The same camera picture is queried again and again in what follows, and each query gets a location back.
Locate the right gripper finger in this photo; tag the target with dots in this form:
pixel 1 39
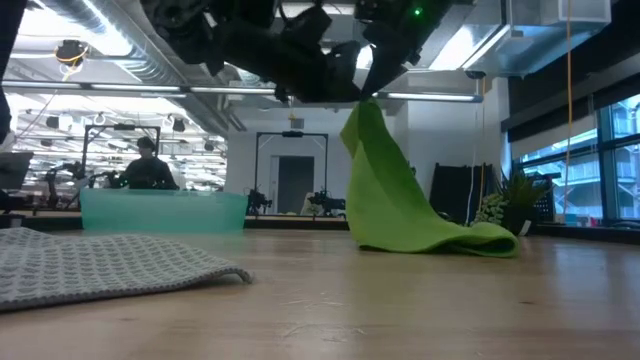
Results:
pixel 382 65

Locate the green microfiber towel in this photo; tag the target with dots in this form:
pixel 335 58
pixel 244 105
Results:
pixel 385 200

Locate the pale grey waffle towel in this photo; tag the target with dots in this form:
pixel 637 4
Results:
pixel 100 265

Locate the black background robot arm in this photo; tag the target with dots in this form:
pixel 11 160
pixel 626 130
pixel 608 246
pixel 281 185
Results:
pixel 327 202
pixel 257 200
pixel 55 180

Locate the teal plastic basket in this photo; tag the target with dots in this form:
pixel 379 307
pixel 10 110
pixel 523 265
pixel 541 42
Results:
pixel 160 210

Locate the grey door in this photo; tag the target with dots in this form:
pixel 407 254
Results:
pixel 295 185

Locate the black folding panel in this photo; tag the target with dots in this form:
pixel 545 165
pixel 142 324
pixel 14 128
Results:
pixel 450 195

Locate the small potted succulent plant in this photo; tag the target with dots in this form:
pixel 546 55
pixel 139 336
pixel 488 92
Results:
pixel 515 200

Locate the person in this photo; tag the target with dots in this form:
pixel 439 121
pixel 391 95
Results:
pixel 147 172

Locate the black perforated crate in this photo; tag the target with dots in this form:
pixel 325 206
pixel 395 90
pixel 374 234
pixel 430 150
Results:
pixel 550 200

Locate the dark background monitor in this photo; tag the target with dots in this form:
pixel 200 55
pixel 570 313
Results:
pixel 12 170

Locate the black aluminium table frame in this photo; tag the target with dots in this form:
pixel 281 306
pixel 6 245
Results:
pixel 295 223

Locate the black ceiling camera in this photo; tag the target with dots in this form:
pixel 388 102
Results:
pixel 70 50

